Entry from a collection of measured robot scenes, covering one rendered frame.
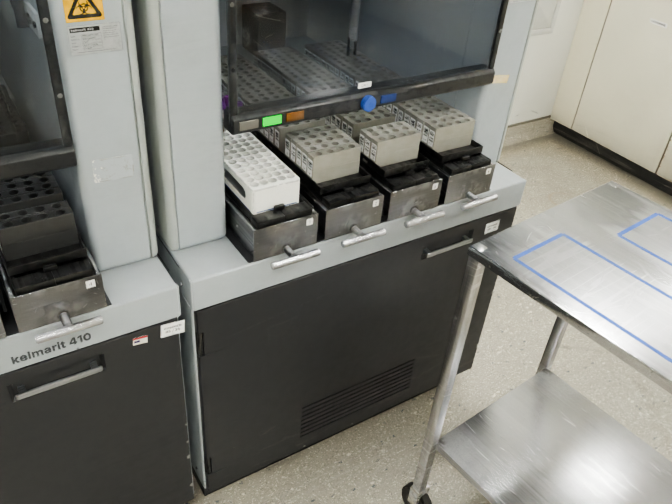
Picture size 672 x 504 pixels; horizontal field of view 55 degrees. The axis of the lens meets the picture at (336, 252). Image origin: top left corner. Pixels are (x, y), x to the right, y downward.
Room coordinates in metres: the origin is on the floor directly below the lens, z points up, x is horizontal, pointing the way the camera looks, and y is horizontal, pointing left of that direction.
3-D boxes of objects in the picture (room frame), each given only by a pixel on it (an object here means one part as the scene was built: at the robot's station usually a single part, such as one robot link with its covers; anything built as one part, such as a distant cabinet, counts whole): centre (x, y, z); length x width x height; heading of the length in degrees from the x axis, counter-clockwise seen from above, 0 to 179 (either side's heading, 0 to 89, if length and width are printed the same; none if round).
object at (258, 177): (1.13, 0.20, 0.83); 0.30 x 0.10 x 0.06; 35
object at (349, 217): (1.33, 0.16, 0.78); 0.73 x 0.14 x 0.09; 36
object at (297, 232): (1.24, 0.28, 0.78); 0.73 x 0.14 x 0.09; 36
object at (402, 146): (1.23, -0.10, 0.85); 0.12 x 0.02 x 0.06; 125
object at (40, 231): (0.82, 0.47, 0.85); 0.12 x 0.02 x 0.06; 126
